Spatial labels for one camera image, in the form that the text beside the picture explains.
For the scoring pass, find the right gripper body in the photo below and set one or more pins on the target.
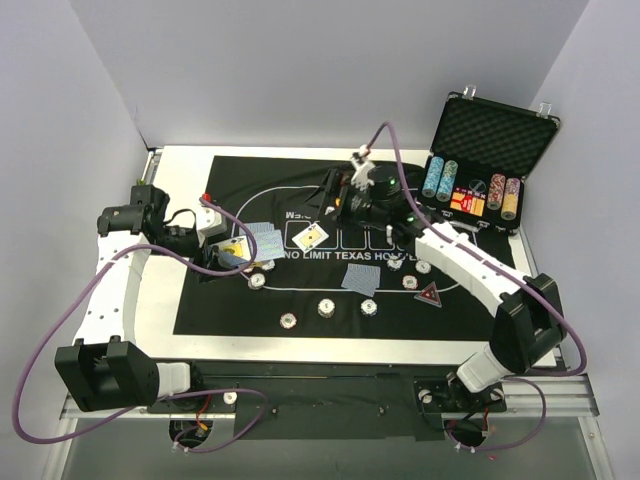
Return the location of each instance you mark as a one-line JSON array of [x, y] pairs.
[[342, 192]]

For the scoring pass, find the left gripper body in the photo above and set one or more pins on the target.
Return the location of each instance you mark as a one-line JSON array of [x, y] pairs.
[[208, 259]]

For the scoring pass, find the face up ace card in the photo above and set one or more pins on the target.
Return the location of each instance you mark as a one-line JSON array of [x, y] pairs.
[[310, 237]]

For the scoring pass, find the grey chips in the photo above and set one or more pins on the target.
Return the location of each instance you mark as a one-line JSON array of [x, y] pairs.
[[395, 264], [257, 281]]

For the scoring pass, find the blue backed card fan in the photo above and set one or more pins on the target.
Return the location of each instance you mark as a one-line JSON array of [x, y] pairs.
[[269, 241]]

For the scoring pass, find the blue backed dealt card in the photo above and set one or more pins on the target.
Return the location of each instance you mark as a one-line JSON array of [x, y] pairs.
[[362, 279]]

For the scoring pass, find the red white chip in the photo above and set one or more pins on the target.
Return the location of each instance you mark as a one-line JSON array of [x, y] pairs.
[[288, 321], [410, 282]]

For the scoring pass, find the blue chip stack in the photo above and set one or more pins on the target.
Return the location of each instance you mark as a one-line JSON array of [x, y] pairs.
[[368, 307]]

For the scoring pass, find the grey chip stack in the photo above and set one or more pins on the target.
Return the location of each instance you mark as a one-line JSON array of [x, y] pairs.
[[326, 308]]

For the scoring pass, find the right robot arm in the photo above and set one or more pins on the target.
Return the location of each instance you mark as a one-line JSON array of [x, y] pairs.
[[526, 310]]

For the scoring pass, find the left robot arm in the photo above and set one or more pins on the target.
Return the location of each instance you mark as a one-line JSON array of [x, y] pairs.
[[104, 368]]

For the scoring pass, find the light blue chip row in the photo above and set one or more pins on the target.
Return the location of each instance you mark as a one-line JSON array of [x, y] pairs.
[[432, 178]]

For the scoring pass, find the green chip row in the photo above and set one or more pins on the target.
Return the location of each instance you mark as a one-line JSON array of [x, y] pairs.
[[447, 181]]

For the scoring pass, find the black poker table mat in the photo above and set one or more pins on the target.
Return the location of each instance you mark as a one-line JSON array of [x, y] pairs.
[[275, 192]]

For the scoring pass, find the red card deck in case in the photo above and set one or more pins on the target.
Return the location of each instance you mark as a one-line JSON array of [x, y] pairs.
[[468, 201]]

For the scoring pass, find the red triangle dealer marker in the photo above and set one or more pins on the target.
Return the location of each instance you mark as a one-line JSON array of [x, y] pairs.
[[430, 295]]

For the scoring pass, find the black aluminium chip case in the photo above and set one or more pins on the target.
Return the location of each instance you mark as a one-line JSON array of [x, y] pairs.
[[486, 137]]

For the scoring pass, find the red white chip front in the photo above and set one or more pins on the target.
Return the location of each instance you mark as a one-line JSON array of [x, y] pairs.
[[288, 321]]

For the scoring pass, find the red chip row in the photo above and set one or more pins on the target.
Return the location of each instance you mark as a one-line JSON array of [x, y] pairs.
[[496, 191]]

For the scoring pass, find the yellow chip row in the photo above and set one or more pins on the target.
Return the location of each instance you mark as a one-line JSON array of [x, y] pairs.
[[510, 199]]

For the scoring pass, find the aluminium rail frame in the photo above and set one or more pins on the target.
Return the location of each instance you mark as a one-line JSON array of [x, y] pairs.
[[180, 168]]

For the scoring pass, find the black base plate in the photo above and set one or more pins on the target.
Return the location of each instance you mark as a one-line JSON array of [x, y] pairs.
[[316, 401]]

